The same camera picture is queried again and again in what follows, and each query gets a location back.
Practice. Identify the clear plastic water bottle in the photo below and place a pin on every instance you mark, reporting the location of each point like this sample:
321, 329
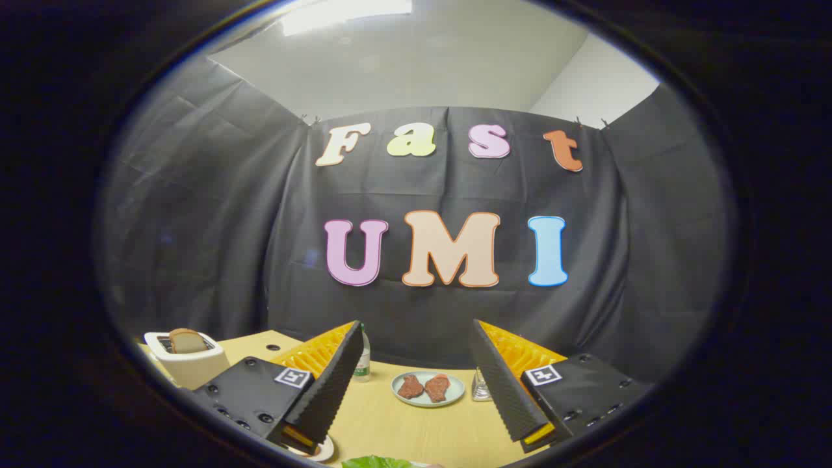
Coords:
363, 364

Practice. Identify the small light blue plate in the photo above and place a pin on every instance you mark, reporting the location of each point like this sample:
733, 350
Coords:
458, 390

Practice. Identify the white toaster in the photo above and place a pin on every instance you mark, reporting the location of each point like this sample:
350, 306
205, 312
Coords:
195, 372

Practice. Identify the green lettuce leaf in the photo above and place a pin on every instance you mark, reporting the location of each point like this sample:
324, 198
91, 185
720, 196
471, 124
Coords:
374, 463

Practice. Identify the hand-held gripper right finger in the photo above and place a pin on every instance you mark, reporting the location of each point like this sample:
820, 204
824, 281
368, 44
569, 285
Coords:
497, 383

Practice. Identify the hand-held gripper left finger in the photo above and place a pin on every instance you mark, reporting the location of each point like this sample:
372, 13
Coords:
338, 383

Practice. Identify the black backdrop cloth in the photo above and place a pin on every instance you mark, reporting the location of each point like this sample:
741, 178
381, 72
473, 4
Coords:
260, 227

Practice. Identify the ceiling light panel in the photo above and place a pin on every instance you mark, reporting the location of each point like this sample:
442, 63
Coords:
338, 13

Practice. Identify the brown meat piece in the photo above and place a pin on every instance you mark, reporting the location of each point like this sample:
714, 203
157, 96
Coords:
437, 388
410, 387

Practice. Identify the toasted bread slice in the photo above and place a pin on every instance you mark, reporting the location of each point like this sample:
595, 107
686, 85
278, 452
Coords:
185, 341

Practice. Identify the large round white plate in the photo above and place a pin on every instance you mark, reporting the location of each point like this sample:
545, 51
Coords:
323, 450

